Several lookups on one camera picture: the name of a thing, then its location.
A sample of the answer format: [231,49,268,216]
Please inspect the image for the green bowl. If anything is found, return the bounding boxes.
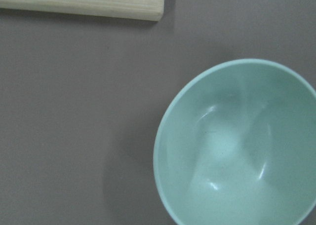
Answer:
[153,59,316,225]

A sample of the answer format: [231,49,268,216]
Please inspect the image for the bamboo cutting board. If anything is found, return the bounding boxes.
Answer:
[0,0,164,21]

